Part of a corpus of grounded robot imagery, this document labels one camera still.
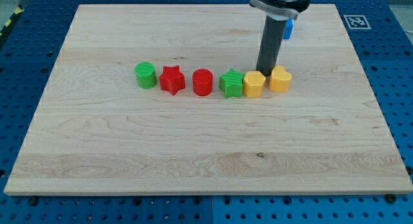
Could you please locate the yellow heart block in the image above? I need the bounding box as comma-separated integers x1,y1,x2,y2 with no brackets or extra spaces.
268,65,292,93

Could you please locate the red cylinder block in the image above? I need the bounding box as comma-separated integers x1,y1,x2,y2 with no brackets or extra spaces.
192,68,214,96

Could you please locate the yellow hexagon block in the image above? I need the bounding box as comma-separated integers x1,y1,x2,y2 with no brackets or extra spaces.
243,71,266,98

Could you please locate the green cylinder block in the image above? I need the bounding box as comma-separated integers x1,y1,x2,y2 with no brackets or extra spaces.
135,62,157,89

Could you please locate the green star block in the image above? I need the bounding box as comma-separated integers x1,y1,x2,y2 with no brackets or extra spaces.
219,68,245,98

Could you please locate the red star block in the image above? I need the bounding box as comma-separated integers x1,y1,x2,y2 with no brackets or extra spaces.
159,65,186,96

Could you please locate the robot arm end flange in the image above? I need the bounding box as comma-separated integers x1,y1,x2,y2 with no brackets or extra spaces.
249,0,311,21

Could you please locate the blue triangle block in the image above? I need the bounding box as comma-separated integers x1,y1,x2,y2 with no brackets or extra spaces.
283,19,294,40

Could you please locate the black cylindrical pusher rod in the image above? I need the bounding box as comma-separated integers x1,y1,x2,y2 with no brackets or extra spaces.
256,16,287,76

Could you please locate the wooden board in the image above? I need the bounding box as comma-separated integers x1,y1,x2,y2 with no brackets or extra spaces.
5,4,412,196

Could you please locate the white fiducial marker tag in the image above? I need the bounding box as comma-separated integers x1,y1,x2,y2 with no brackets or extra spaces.
344,14,371,30

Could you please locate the yellow black hazard tape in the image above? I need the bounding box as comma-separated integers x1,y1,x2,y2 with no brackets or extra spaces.
1,4,25,38

